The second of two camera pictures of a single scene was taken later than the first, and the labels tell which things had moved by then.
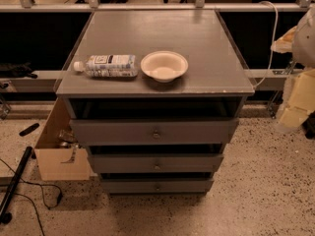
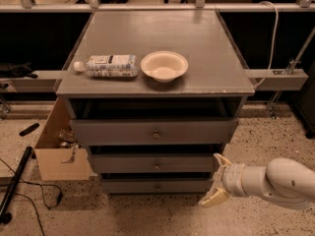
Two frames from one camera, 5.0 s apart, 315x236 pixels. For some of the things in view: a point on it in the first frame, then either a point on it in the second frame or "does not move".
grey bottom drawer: (157, 186) does not move
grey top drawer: (154, 132) does not move
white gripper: (305, 46) → (233, 178)
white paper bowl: (163, 65) does not move
